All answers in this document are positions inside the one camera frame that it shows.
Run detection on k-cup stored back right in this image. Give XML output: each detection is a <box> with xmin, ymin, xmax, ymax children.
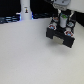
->
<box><xmin>67</xmin><ymin>22</ymin><xmax>74</xmax><ymax>27</ymax></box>

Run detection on k-cup stored left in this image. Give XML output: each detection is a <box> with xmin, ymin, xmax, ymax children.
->
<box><xmin>48</xmin><ymin>24</ymin><xmax>55</xmax><ymax>30</ymax></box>

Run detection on green-lidded white k-cup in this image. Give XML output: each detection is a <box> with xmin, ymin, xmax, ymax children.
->
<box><xmin>60</xmin><ymin>14</ymin><xmax>67</xmax><ymax>28</ymax></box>

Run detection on black keyboard with blue light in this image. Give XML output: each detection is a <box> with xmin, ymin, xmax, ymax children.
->
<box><xmin>0</xmin><ymin>14</ymin><xmax>21</xmax><ymax>24</ymax></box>

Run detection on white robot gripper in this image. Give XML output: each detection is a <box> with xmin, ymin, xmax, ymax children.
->
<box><xmin>53</xmin><ymin>0</ymin><xmax>71</xmax><ymax>11</ymax></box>

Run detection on k-cup stored front right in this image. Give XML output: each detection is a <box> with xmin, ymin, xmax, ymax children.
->
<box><xmin>65</xmin><ymin>31</ymin><xmax>72</xmax><ymax>36</ymax></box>

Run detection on black k-cup holder drawer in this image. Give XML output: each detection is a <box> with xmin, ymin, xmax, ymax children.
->
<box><xmin>45</xmin><ymin>16</ymin><xmax>77</xmax><ymax>49</ymax></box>

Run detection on k-cup stored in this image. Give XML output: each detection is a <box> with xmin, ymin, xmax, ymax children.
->
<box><xmin>65</xmin><ymin>31</ymin><xmax>72</xmax><ymax>36</ymax></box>
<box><xmin>67</xmin><ymin>22</ymin><xmax>74</xmax><ymax>27</ymax></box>
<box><xmin>48</xmin><ymin>24</ymin><xmax>55</xmax><ymax>30</ymax></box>

